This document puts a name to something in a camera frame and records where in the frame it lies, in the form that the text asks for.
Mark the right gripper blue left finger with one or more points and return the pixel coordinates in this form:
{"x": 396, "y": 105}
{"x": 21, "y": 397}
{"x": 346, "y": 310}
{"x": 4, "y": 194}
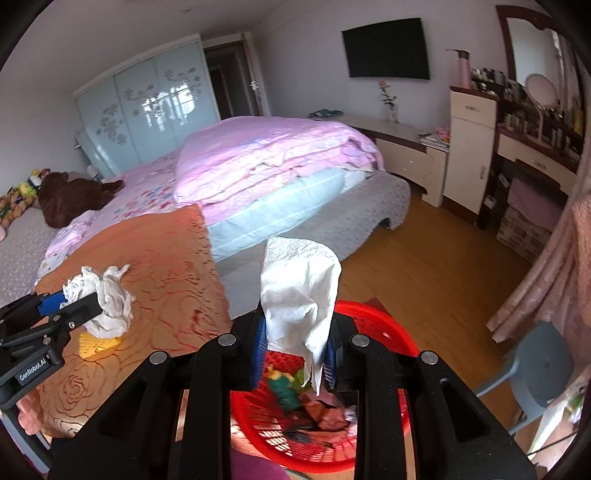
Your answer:
{"x": 250, "y": 350}

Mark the bed with grey base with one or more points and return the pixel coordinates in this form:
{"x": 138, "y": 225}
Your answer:
{"x": 336, "y": 207}

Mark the low white tv cabinet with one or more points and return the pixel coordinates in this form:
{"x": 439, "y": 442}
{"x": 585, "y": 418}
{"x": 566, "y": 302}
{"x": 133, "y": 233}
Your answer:
{"x": 406, "y": 155}

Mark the red plastic mesh basket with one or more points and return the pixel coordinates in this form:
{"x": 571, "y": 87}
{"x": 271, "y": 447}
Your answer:
{"x": 285, "y": 422}

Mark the pink thermos bottle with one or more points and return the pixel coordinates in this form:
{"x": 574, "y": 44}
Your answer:
{"x": 464, "y": 68}

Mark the dark bedroom door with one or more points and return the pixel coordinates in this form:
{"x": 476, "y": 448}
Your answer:
{"x": 236, "y": 90}

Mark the rose in glass vase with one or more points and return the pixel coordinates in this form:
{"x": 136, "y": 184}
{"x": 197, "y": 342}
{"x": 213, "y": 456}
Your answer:
{"x": 390, "y": 101}

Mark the round white vanity mirror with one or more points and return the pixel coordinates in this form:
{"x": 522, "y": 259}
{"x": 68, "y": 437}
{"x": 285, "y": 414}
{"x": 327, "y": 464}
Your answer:
{"x": 544, "y": 96}

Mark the purple cushioned vanity stool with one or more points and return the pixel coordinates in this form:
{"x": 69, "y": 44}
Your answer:
{"x": 533, "y": 205}

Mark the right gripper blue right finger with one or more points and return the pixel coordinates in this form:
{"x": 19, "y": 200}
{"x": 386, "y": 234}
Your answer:
{"x": 337, "y": 361}

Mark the white tall cabinet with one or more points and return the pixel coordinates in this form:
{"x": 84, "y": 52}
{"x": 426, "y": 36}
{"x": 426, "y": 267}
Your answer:
{"x": 472, "y": 139}

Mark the white tissue paper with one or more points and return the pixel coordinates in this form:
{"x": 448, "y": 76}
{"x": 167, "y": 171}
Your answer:
{"x": 299, "y": 285}

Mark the orange rose pattern tablecloth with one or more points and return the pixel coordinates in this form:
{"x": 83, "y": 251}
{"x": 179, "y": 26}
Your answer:
{"x": 163, "y": 262}

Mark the blue grey plastic stool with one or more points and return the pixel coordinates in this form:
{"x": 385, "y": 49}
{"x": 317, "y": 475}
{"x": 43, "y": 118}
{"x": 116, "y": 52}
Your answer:
{"x": 538, "y": 368}

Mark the pink folded quilt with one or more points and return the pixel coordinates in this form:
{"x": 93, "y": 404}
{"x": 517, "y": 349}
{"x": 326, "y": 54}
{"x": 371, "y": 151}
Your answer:
{"x": 241, "y": 159}

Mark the yellow brown plush toy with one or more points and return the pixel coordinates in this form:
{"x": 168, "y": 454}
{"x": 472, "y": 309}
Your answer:
{"x": 19, "y": 198}

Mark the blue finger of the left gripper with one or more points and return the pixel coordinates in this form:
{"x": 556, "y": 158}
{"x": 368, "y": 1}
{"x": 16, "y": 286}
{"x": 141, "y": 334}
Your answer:
{"x": 78, "y": 313}
{"x": 51, "y": 304}

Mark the brown plush bear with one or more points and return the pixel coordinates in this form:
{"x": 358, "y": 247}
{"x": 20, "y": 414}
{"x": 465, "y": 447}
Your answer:
{"x": 62, "y": 200}

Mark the green yellow scouring sponge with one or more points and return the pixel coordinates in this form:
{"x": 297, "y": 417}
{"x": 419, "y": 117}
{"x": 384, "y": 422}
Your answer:
{"x": 286, "y": 387}

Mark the dressing table with mirror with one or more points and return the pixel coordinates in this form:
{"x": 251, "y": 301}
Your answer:
{"x": 534, "y": 43}

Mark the pink curtain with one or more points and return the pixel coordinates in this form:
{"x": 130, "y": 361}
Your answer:
{"x": 549, "y": 290}

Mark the left hand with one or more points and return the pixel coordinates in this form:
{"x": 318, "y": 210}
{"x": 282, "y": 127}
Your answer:
{"x": 30, "y": 415}

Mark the glass sliding door wardrobe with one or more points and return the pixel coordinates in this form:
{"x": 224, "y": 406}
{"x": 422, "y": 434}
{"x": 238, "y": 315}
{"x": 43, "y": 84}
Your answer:
{"x": 145, "y": 107}

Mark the wall mounted black television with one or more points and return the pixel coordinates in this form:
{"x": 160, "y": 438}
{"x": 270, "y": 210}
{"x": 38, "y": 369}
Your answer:
{"x": 390, "y": 49}

